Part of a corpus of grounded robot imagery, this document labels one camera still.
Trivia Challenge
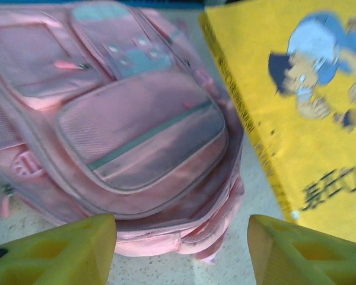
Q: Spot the yellow cartoon book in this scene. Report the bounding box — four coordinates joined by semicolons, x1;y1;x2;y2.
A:
198;0;356;247

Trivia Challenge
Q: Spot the pink backpack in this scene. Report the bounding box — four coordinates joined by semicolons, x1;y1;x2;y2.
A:
0;0;246;265

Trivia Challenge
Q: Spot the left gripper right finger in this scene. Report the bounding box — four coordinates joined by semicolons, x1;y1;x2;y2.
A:
247;214;356;285

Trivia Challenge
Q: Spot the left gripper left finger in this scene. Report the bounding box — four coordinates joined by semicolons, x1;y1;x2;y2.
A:
0;213;118;285

